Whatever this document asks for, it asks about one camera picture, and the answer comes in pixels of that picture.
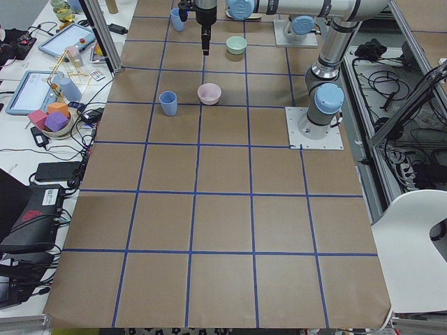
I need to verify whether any teach pendant tablet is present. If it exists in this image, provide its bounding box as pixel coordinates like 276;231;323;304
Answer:
38;23;96;57
6;70;57;115

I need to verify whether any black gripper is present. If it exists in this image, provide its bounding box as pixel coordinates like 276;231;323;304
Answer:
178;0;194;22
194;0;217;56

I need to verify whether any remote control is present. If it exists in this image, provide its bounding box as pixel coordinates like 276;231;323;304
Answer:
90;70;105;82

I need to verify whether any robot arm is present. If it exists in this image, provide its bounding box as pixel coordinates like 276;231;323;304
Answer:
226;1;388;127
178;1;314;41

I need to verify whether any mint green bowl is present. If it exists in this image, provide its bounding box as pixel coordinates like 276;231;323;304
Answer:
226;36;247;55

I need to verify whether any white chair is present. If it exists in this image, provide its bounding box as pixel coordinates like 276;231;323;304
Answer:
372;190;446;313

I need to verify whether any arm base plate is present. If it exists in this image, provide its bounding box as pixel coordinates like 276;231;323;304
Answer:
285;107;344;150
274;20;318;49

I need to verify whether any pink cup on desk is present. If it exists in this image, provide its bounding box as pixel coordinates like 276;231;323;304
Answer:
65;45;84;68

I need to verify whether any gold wire rack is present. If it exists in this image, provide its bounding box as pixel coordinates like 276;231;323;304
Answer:
47;51;91;102

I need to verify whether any pink bowl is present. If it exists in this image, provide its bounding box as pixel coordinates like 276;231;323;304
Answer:
197;83;221;105

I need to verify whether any blue bottle on desk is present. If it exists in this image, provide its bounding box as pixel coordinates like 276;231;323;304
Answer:
60;77;82;102

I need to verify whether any black power adapter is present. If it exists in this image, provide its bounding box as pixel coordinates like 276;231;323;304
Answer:
30;126;49;147

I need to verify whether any bowl of foam cubes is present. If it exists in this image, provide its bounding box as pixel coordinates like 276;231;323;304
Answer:
28;102;74;140

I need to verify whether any teach pendant tablet far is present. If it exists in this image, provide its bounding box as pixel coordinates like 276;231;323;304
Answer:
38;23;96;57

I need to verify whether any aluminium frame post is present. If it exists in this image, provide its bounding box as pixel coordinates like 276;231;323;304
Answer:
80;0;122;73

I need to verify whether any cardboard tube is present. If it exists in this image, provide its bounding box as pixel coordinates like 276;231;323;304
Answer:
105;0;119;14

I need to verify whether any teach pendant tablet near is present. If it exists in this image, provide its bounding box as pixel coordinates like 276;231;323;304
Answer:
6;70;57;115

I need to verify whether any black computer box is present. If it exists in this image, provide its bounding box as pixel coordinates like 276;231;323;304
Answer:
1;184;65;254

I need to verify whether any light blue cup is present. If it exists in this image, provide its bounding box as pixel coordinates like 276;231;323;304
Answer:
170;8;184;31
159;91;177;117

